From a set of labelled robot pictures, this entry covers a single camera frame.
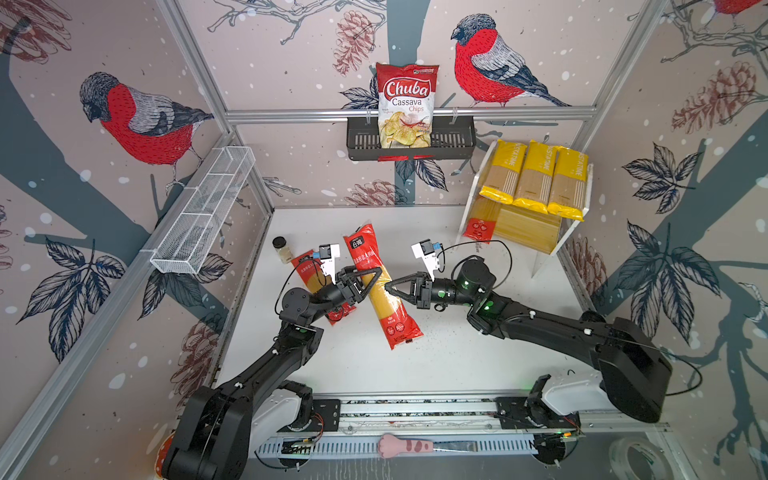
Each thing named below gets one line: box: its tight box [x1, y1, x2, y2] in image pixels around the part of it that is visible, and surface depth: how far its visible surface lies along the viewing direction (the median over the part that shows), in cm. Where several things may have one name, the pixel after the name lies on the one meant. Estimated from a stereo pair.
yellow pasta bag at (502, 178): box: [479, 139, 527, 204], surface depth 83 cm
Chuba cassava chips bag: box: [376, 62, 439, 149], surface depth 87 cm
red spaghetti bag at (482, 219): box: [463, 194, 501, 244], surface depth 94 cm
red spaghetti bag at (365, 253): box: [343, 223, 424, 350], surface depth 67 cm
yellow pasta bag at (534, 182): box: [512, 140, 558, 214], surface depth 81 cm
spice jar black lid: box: [272, 236, 293, 264], surface depth 101 cm
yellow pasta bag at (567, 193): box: [547, 146, 589, 222], surface depth 79 cm
